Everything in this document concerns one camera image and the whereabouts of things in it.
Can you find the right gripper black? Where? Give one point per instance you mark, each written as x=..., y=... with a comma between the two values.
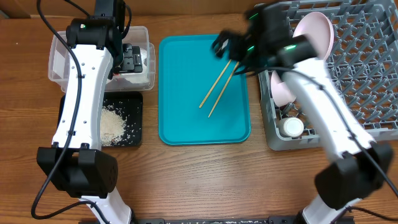
x=231, y=44

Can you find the large white pink plate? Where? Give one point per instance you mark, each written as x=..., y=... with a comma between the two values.
x=319, y=31

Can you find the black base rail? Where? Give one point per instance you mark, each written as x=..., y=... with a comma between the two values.
x=267, y=220

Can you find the wooden chopstick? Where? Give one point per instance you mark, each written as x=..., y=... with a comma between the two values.
x=222, y=91
x=214, y=84

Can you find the grey dishwasher rack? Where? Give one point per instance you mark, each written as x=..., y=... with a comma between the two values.
x=363, y=59

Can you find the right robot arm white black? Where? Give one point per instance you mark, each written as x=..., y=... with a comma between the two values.
x=358, y=164

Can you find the black food waste tray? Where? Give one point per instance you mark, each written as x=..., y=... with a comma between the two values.
x=130, y=109

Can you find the teal serving tray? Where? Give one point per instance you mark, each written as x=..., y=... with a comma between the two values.
x=187, y=70

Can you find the white paper cup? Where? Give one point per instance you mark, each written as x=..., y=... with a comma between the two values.
x=291, y=127

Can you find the clear plastic waste bin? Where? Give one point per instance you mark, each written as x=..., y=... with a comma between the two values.
x=59, y=63

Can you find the rice food scraps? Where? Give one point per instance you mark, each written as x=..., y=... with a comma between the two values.
x=114, y=129

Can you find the crumpled white tissue paper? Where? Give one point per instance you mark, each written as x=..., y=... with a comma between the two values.
x=139, y=74

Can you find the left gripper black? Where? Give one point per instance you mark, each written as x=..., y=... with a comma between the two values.
x=132, y=63

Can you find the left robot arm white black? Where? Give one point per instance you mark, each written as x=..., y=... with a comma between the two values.
x=75, y=163

